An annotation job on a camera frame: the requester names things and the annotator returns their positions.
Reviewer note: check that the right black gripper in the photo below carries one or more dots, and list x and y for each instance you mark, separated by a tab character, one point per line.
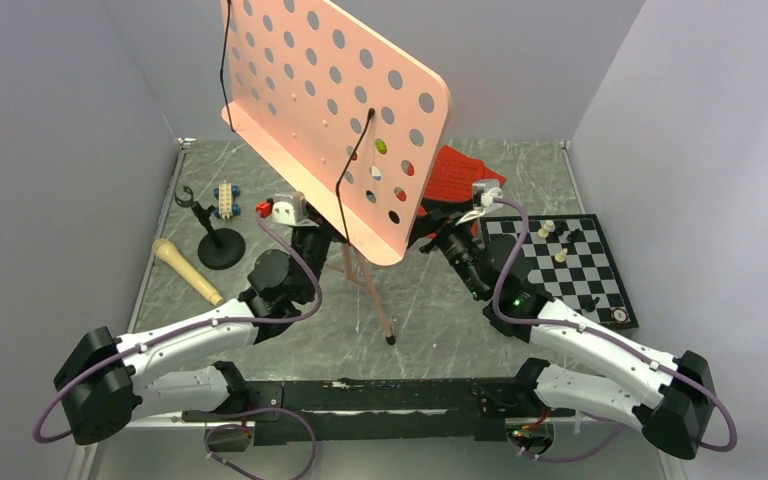
441	223

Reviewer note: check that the red sheet music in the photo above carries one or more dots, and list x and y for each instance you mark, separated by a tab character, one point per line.
452	176
489	178

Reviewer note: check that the black chess piece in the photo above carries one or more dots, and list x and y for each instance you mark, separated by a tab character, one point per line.
590	304
569	232

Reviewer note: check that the black chess piece front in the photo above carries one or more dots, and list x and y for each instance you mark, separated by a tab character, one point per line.
590	304

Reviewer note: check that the colourful brick toy car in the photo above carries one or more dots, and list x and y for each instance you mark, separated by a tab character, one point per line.
381	146

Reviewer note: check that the black chessboard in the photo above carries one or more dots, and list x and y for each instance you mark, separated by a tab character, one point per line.
590	269

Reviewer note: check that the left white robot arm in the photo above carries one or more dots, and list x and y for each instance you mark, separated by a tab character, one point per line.
108	381

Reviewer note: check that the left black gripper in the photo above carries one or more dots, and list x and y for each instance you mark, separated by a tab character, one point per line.
318	230

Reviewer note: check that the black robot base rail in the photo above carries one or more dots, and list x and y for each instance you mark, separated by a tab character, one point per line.
483	409

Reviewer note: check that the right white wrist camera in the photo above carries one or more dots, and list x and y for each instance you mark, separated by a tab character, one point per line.
485	192

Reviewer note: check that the cream chess pawn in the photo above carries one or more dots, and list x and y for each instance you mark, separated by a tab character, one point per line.
561	256

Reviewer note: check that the cream blue toy car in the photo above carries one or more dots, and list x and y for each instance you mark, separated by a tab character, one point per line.
226	195

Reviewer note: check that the black microphone stand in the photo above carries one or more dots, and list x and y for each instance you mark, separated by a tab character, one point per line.
219	249

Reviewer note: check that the cream toy microphone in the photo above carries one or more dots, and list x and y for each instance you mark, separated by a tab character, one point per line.
167	252

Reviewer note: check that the pink music stand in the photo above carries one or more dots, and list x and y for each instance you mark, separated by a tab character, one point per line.
309	88

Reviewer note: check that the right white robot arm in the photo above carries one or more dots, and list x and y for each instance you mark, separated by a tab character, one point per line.
668	398

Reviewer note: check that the black chess piece back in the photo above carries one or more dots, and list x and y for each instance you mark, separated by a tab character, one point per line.
569	232

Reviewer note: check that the brown poker chip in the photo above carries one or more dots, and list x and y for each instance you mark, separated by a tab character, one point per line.
620	315

